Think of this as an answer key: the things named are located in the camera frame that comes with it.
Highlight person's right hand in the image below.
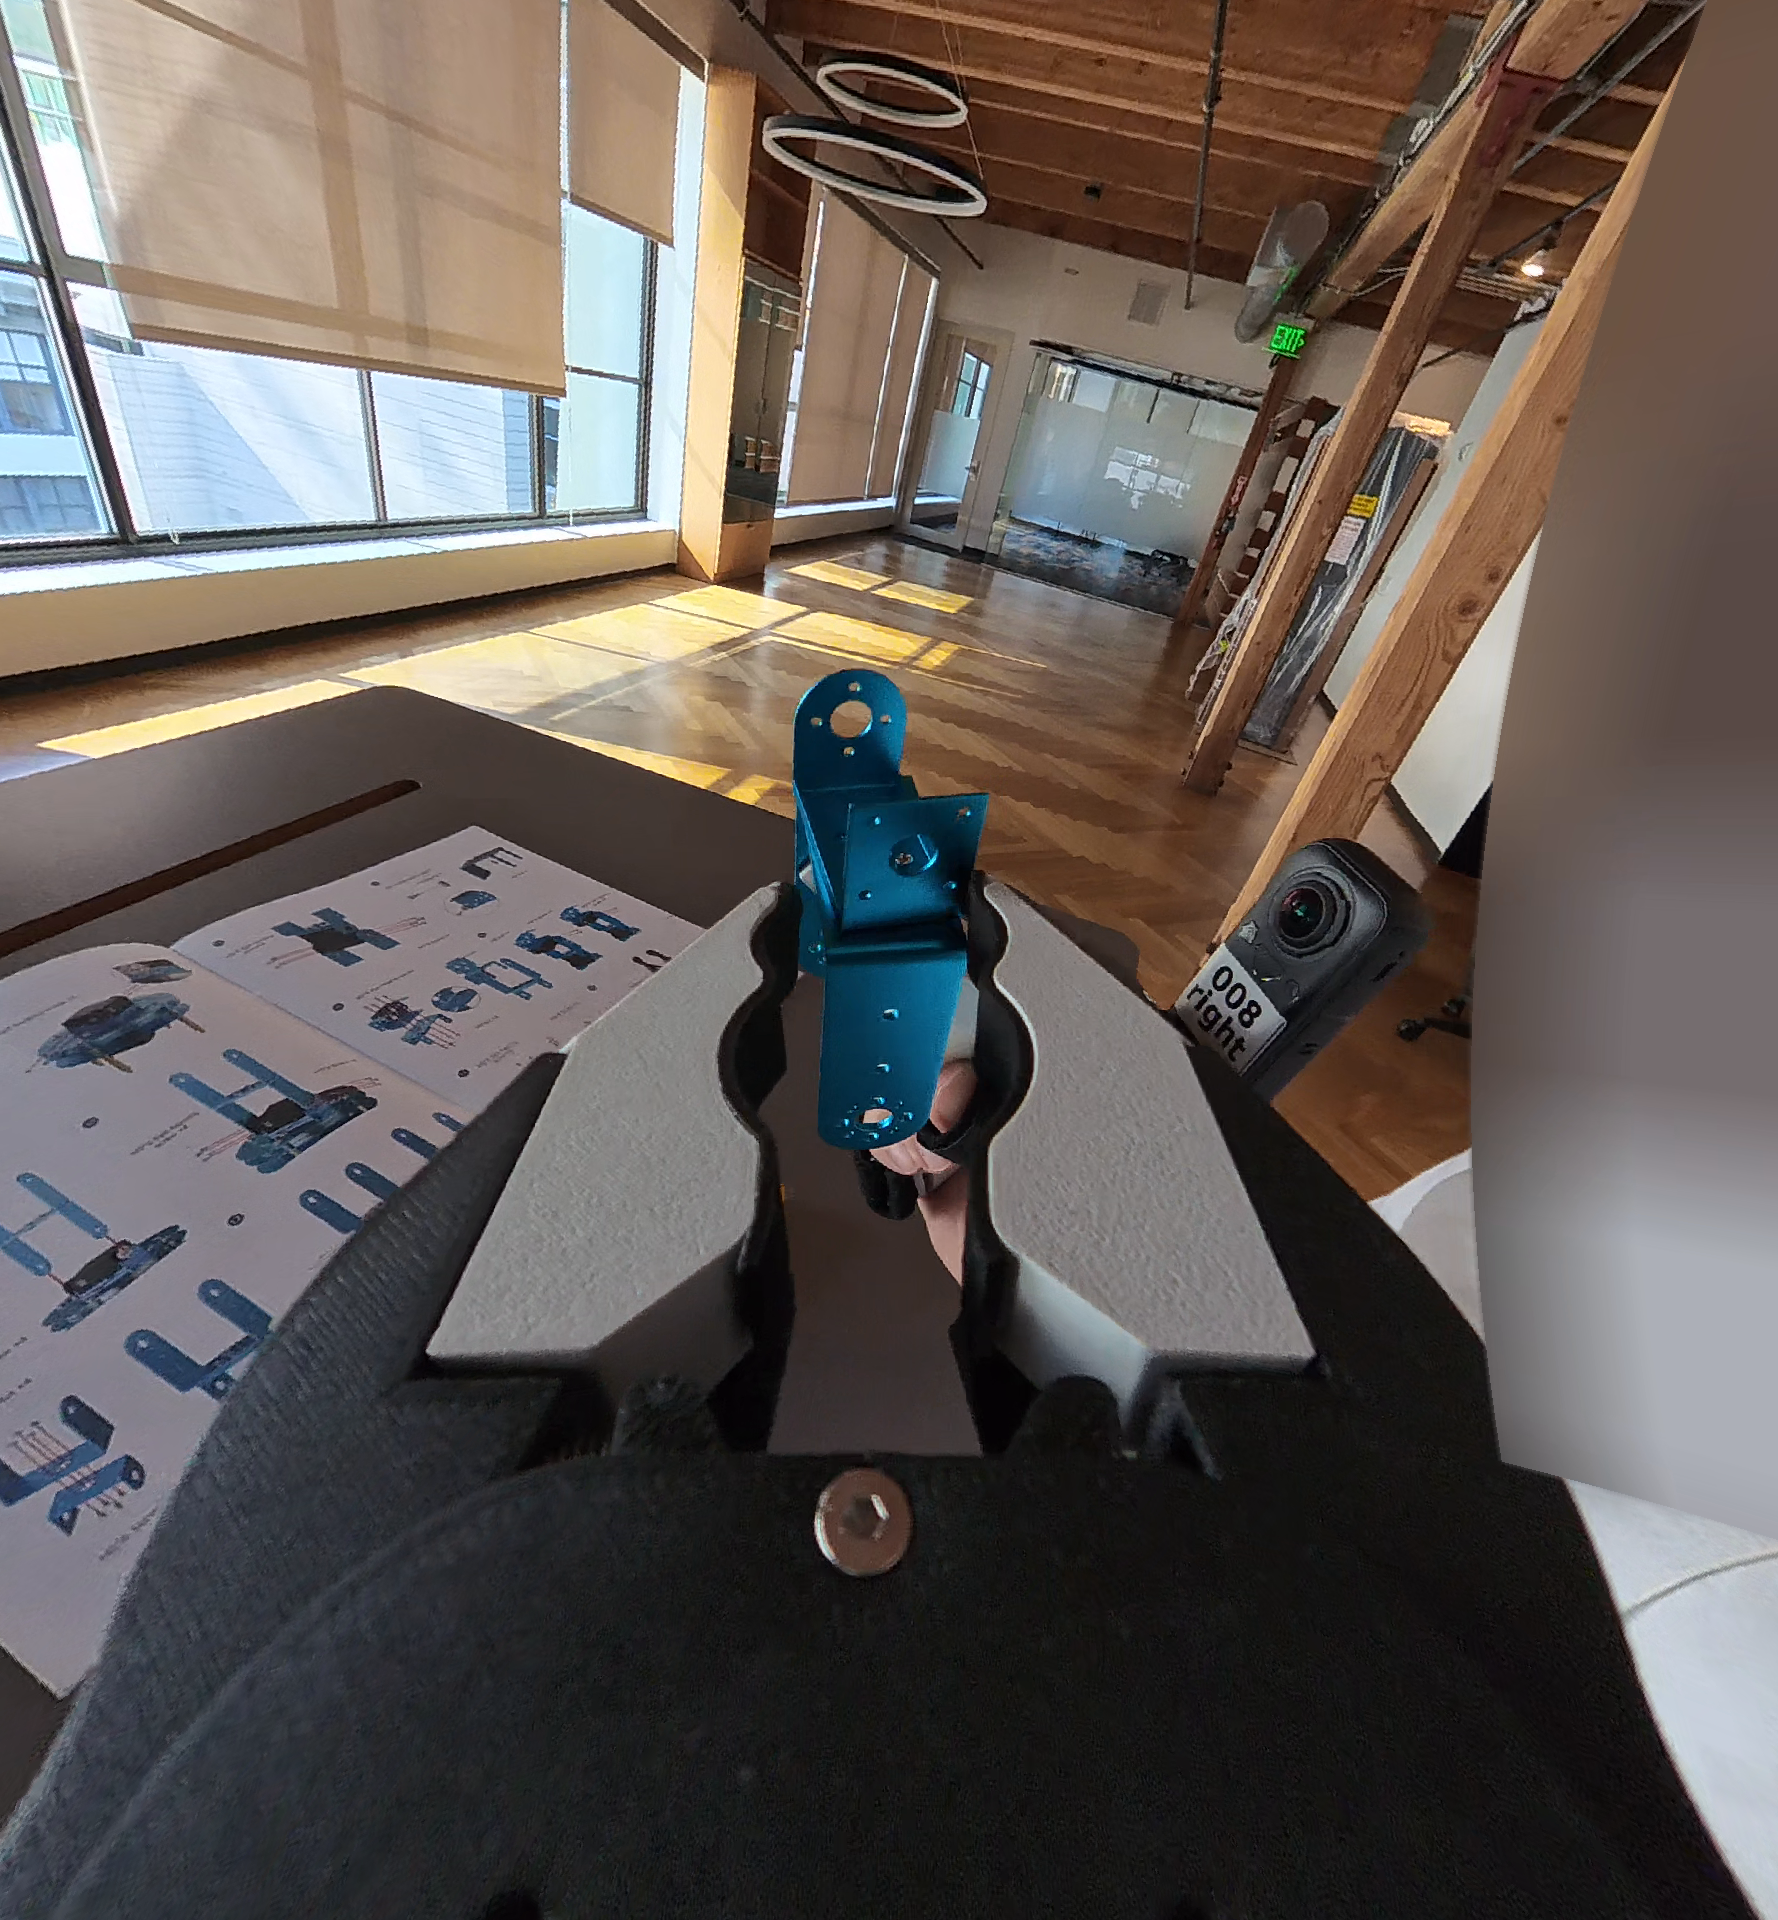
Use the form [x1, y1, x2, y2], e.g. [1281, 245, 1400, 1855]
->
[887, 1059, 992, 1295]

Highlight beige roller blind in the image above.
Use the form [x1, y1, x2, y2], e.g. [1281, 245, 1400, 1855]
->
[567, 0, 683, 248]
[782, 190, 936, 504]
[55, 0, 572, 398]

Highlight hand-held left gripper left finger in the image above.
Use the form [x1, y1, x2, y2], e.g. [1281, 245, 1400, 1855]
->
[422, 882, 804, 1447]

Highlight blue short U bracket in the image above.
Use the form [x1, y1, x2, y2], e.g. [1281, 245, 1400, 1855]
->
[790, 669, 989, 963]

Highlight frosted glass partition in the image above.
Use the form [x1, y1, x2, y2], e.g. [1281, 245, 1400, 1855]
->
[1002, 345, 1267, 605]

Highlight ring pendant lamp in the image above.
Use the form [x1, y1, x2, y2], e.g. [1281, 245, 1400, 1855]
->
[811, 52, 971, 130]
[761, 113, 989, 223]

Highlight silver vent duct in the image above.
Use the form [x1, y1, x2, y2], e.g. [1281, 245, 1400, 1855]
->
[1235, 202, 1330, 345]

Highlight person in white shirt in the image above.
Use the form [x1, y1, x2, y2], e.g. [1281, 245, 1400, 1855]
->
[1364, 1148, 1778, 1920]

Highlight leaning black panels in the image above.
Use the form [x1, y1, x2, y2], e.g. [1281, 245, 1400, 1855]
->
[1240, 427, 1444, 753]

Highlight wooden wall column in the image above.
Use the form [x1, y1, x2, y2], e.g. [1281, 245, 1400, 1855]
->
[675, 69, 761, 587]

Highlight dark grey desk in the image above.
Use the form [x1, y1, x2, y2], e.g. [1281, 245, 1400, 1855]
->
[0, 684, 1147, 1804]

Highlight slanted wooden post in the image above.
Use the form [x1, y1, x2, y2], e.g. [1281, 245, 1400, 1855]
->
[1219, 74, 1683, 938]
[1180, 0, 1547, 794]

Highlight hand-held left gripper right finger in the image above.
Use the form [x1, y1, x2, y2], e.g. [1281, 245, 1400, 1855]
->
[952, 877, 1317, 1457]

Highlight assembly instruction booklet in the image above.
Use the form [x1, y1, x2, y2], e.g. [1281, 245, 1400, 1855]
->
[0, 820, 713, 1700]

